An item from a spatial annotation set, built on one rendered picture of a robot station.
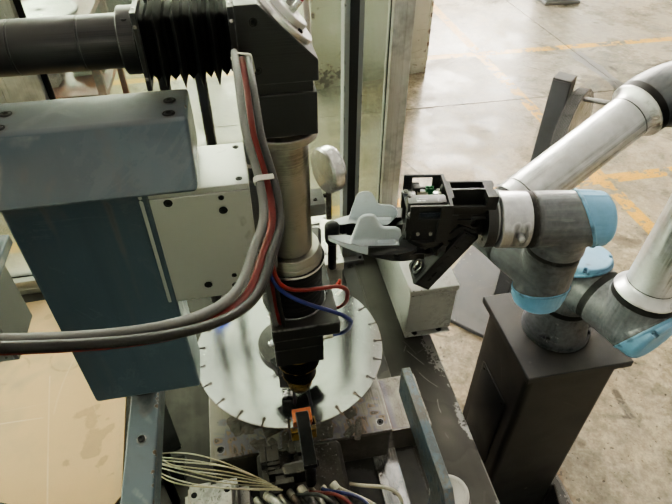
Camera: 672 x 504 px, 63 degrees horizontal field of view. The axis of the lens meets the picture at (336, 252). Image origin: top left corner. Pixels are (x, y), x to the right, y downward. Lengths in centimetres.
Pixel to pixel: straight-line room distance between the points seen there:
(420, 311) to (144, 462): 67
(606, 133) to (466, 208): 33
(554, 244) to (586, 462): 142
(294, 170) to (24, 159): 22
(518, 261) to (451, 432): 45
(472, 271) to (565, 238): 181
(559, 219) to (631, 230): 236
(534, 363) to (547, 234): 60
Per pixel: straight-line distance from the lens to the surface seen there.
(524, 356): 130
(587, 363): 134
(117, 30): 47
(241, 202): 46
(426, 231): 70
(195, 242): 49
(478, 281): 251
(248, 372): 97
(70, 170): 46
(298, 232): 57
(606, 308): 118
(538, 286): 81
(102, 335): 24
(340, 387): 94
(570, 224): 75
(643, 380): 241
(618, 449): 218
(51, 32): 49
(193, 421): 118
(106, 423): 122
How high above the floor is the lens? 172
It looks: 42 degrees down
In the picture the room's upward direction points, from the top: straight up
